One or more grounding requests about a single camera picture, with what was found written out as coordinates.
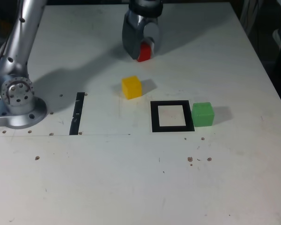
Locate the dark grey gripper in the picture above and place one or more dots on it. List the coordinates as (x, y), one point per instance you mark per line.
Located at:
(150, 19)

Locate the red cube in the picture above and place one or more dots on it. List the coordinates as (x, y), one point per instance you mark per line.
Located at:
(145, 54)

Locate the yellow cube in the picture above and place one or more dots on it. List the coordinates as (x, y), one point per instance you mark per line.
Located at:
(131, 87)

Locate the green cube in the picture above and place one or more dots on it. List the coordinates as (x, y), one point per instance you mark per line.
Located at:
(202, 114)

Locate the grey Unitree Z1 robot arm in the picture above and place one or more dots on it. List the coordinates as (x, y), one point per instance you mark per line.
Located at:
(21, 47)

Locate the black tape square outline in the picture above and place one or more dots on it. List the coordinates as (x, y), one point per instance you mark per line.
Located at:
(154, 117)

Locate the black tape strip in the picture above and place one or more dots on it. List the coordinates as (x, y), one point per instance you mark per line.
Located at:
(76, 117)

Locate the pale ribbed background object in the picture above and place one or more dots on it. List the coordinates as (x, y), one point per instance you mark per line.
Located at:
(250, 14)

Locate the white background object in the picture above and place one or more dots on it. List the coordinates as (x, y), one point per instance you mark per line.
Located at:
(275, 38)

